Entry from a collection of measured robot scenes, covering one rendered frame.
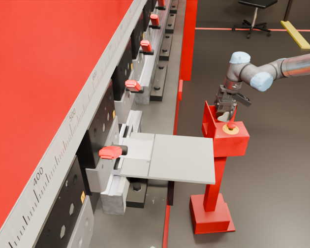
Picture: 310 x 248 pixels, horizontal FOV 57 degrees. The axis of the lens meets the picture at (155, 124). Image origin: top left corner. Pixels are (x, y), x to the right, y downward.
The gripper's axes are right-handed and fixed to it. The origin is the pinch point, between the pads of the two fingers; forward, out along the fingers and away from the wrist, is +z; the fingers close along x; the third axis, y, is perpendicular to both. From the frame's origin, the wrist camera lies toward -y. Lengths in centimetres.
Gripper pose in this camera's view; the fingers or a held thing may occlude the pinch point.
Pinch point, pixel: (225, 122)
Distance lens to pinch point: 143.0
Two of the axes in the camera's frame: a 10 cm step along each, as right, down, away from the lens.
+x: 0.8, 6.3, -7.7
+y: -9.9, -0.2, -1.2
